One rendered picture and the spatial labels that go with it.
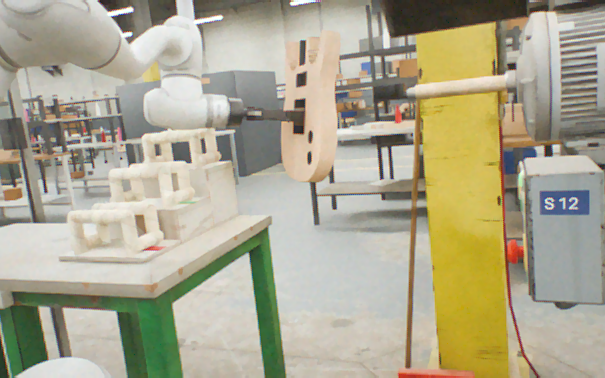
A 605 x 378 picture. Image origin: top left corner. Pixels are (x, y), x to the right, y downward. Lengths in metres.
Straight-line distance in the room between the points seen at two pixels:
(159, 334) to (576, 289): 0.78
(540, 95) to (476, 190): 1.08
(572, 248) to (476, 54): 1.28
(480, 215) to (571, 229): 1.27
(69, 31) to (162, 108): 0.54
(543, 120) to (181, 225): 0.87
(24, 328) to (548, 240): 1.20
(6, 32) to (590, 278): 0.90
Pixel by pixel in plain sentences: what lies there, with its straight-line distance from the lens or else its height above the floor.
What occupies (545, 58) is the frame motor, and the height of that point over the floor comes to 1.29.
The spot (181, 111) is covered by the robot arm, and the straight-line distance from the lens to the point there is 1.33.
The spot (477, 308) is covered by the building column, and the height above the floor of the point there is 0.37.
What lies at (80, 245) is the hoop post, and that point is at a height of 0.96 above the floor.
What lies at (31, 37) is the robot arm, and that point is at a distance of 0.85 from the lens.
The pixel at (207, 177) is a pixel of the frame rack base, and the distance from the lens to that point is 1.47.
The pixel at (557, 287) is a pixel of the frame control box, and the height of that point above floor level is 0.95.
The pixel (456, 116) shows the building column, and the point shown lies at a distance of 2.04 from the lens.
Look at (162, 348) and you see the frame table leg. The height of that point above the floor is 0.78.
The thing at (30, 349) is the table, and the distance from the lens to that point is 1.51.
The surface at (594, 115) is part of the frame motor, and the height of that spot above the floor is 1.18.
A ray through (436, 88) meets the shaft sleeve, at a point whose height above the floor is 1.25.
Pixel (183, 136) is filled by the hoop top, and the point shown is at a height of 1.20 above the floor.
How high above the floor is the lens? 1.26
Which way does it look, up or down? 9 degrees down
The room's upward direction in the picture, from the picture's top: 6 degrees counter-clockwise
